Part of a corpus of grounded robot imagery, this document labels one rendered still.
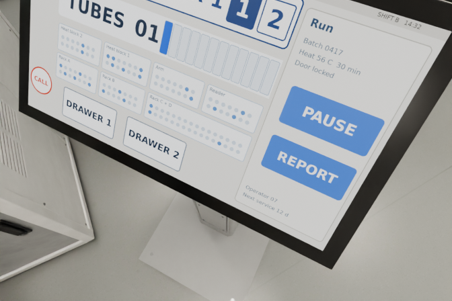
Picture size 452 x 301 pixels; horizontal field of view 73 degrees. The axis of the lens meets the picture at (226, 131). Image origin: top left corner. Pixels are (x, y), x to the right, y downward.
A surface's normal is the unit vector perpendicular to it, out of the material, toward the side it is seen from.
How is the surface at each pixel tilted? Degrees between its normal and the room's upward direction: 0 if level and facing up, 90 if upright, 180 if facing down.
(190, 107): 50
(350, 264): 0
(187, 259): 2
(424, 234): 0
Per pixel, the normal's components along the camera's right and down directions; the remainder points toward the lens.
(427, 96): -0.34, 0.30
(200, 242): -0.02, -0.44
